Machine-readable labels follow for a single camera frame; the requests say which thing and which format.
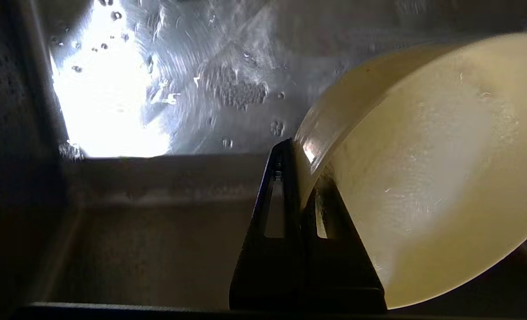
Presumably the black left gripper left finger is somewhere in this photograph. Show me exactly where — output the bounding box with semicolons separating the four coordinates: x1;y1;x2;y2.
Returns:
228;139;307;310

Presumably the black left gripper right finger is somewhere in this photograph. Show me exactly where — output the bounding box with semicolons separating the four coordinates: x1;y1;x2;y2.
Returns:
300;171;387;312

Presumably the yellow plastic bowl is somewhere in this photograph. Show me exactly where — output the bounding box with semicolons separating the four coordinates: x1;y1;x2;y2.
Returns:
294;33;527;309

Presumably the stainless steel sink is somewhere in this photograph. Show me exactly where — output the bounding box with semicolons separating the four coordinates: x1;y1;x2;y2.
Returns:
0;0;527;312

